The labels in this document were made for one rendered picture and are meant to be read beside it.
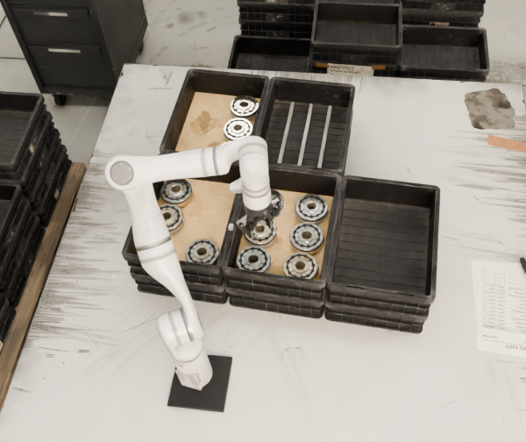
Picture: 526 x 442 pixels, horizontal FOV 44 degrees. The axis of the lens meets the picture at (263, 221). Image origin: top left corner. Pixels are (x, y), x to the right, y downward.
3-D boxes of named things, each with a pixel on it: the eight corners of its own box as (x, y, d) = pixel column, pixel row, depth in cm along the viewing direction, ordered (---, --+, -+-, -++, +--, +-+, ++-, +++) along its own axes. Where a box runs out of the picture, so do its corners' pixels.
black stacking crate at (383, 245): (428, 320, 186) (434, 302, 176) (324, 305, 190) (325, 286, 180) (433, 209, 207) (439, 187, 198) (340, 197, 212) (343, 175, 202)
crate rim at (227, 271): (324, 289, 182) (325, 285, 180) (221, 274, 186) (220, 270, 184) (342, 178, 204) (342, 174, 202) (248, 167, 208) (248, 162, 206)
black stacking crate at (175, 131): (250, 185, 216) (247, 163, 207) (164, 174, 220) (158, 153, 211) (271, 100, 238) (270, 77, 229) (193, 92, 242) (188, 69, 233)
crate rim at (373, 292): (434, 305, 178) (436, 301, 176) (324, 289, 182) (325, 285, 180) (439, 190, 200) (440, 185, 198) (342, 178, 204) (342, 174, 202)
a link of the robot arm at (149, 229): (110, 156, 166) (143, 249, 170) (99, 160, 156) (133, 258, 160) (144, 146, 165) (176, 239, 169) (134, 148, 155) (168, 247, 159)
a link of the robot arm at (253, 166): (270, 202, 164) (268, 174, 169) (268, 163, 152) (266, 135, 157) (243, 203, 164) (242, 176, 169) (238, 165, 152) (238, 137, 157)
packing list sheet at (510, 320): (558, 362, 188) (558, 361, 188) (476, 354, 191) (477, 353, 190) (544, 265, 207) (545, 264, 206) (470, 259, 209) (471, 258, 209)
